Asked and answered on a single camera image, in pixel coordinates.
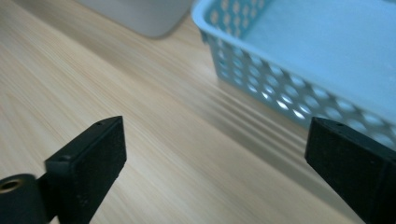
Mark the blue plastic basket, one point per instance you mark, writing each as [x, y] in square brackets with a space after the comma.
[311, 46]

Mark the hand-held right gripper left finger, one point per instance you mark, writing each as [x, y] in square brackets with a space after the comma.
[90, 168]

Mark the white compartment organizer box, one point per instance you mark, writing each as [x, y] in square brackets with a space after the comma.
[146, 15]

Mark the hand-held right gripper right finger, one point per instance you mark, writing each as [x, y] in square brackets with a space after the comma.
[355, 171]

